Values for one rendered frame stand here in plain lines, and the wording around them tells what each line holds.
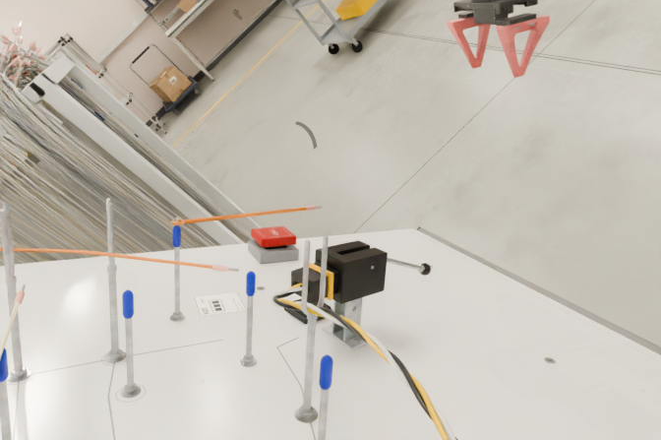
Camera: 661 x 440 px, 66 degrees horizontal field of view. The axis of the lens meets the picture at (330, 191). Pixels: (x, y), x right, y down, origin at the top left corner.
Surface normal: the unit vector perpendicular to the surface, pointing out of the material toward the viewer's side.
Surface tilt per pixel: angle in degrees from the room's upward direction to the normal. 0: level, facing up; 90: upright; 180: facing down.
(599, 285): 0
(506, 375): 46
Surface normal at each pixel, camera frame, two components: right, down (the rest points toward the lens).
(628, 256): -0.61, -0.63
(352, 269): 0.63, 0.22
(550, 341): 0.06, -0.97
